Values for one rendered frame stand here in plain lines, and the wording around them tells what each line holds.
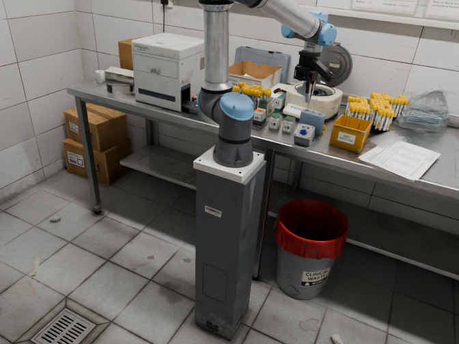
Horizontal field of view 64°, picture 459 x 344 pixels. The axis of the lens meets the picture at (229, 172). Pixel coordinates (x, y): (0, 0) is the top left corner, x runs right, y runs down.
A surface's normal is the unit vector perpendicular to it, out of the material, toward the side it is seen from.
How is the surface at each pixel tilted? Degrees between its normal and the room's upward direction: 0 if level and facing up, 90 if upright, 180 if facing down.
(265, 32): 90
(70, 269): 0
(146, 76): 90
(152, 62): 90
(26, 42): 90
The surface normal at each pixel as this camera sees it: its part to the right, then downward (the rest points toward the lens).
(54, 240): 0.06, -0.86
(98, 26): -0.45, 0.43
